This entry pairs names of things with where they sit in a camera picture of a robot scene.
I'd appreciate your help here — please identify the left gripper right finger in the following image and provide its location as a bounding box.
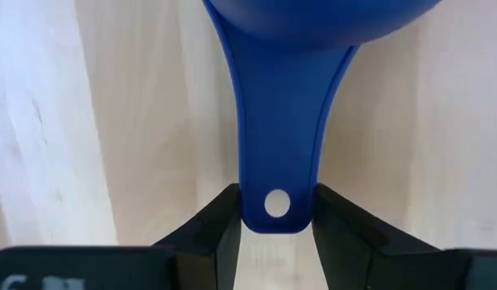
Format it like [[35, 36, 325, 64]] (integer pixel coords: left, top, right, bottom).
[[311, 183, 441, 290]]

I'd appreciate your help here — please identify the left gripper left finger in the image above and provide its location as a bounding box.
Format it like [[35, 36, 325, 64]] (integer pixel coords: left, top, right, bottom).
[[151, 183, 243, 290]]

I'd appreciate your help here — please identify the indigo measuring cup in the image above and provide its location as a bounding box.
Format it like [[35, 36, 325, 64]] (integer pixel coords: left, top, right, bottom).
[[201, 0, 442, 235]]

